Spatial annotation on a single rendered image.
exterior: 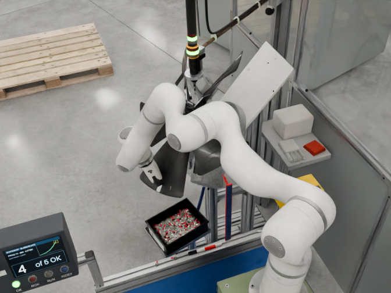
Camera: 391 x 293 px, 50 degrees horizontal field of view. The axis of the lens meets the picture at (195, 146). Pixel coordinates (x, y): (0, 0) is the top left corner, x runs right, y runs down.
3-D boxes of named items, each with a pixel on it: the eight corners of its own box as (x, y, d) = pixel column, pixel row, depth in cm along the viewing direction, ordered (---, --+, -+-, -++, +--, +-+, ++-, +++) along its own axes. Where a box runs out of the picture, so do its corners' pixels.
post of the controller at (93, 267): (103, 279, 160) (92, 249, 147) (104, 285, 158) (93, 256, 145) (95, 281, 159) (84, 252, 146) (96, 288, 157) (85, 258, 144)
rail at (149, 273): (300, 225, 185) (302, 213, 179) (305, 232, 182) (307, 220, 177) (97, 291, 165) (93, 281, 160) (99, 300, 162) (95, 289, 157)
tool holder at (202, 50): (195, 66, 162) (194, 43, 155) (209, 71, 159) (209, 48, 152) (180, 77, 157) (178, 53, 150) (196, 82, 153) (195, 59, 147)
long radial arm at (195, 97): (221, 114, 199) (203, 106, 192) (212, 126, 202) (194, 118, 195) (201, 82, 220) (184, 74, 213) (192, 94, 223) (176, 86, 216)
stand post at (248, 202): (245, 238, 274) (255, 93, 197) (251, 249, 268) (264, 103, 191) (239, 240, 273) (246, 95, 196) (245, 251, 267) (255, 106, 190)
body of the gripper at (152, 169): (155, 162, 163) (165, 178, 171) (148, 145, 170) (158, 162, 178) (138, 171, 163) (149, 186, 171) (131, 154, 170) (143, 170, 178)
